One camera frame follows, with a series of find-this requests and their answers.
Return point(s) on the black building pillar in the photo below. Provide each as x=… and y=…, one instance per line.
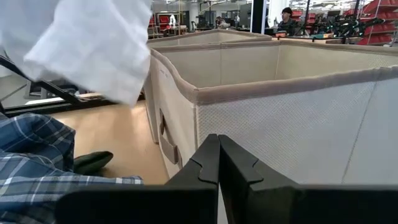
x=258, y=15

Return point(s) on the shelf with red items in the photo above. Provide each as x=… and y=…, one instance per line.
x=163, y=21

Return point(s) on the black background robot arm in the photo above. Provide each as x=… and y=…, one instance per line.
x=348, y=26

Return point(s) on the white crinkled muslin cloth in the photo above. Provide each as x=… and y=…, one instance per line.
x=87, y=43

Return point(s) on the blue plaid shirt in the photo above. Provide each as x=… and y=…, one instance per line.
x=31, y=161

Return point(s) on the black diagonal frame strut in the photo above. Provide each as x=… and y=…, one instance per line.
x=53, y=88

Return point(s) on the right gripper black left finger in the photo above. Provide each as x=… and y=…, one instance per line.
x=186, y=199

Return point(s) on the black table frame rail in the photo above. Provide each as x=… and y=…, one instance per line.
x=56, y=107

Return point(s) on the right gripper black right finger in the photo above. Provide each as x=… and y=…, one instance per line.
x=264, y=202

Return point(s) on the beige fabric storage bin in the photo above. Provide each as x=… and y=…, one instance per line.
x=280, y=130

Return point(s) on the person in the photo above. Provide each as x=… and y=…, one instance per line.
x=221, y=23
x=287, y=23

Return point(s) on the dark green garment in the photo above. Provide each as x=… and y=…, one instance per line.
x=91, y=161

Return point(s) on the red bin shelf rack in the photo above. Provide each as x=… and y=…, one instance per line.
x=377, y=31

